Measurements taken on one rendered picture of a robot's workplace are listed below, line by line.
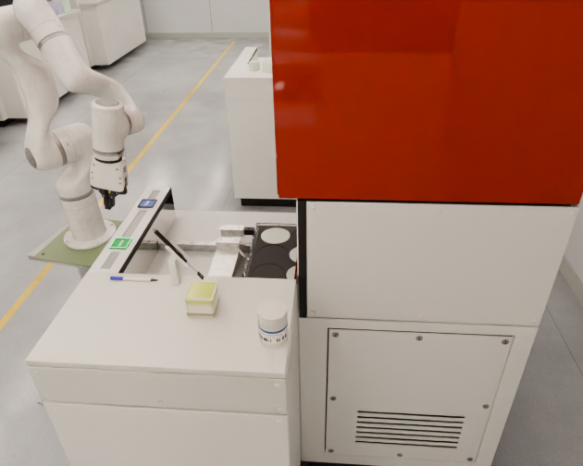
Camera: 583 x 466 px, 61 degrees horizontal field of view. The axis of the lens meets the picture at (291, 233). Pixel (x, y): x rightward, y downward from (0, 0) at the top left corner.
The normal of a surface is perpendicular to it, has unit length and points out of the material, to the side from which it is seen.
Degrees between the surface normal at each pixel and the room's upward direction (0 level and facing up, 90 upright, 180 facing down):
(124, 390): 90
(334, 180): 90
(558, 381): 0
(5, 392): 0
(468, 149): 90
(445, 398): 90
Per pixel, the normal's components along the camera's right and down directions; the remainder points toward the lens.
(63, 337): -0.02, -0.84
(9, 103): -0.08, 0.54
